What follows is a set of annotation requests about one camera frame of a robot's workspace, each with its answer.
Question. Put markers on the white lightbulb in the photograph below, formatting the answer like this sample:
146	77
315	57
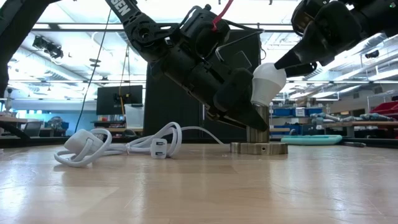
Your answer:
267	82

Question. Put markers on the clear plastic container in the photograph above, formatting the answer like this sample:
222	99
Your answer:
134	116

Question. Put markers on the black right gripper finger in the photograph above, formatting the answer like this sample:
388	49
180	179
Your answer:
292	59
303	69

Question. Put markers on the black aluminium table frame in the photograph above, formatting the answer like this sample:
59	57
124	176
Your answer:
367	141

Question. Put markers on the black camera on mount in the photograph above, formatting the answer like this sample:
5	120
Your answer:
49	48

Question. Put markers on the brushed metal lamp base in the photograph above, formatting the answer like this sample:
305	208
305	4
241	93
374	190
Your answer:
259	148

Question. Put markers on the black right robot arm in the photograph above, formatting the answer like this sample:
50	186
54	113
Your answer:
382	15

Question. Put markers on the blue storage bin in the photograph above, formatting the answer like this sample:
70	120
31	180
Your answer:
314	111
283	112

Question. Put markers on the black computer monitor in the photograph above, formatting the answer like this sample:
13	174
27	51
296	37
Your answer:
109	99

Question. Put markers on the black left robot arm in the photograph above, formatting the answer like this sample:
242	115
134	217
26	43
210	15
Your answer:
136	28

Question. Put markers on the black partition screen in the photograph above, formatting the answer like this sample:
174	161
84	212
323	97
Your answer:
168	102

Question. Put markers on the wooden workbench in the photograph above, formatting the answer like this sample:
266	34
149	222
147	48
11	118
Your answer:
367	124

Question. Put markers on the red storage bin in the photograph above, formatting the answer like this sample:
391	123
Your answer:
387	109

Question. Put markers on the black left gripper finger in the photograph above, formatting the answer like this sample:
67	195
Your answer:
220	116
236	93

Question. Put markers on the teal flat tray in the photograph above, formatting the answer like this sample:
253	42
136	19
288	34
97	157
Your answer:
314	140

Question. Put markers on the black horizontal crossbar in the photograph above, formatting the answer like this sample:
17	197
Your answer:
77	30

